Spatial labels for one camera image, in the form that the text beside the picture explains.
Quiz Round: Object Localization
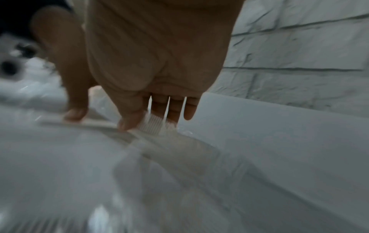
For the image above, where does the person's left hand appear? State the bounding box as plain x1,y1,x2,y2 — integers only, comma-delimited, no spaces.
30,5,99,122

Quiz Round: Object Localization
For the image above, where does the person's right hand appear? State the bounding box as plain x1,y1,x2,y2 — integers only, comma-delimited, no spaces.
83,0,246,133

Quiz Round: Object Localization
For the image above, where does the clear plastic item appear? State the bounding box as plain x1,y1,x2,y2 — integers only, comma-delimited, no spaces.
40,112,180,138

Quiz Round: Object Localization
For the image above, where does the group of white combs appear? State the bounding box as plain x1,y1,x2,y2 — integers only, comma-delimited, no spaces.
0,132,260,233

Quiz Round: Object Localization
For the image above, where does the white countertop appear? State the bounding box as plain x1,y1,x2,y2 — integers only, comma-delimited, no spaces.
0,56,369,233

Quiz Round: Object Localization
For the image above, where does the black marker wristband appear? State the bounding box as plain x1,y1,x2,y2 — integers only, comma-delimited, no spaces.
0,0,73,39

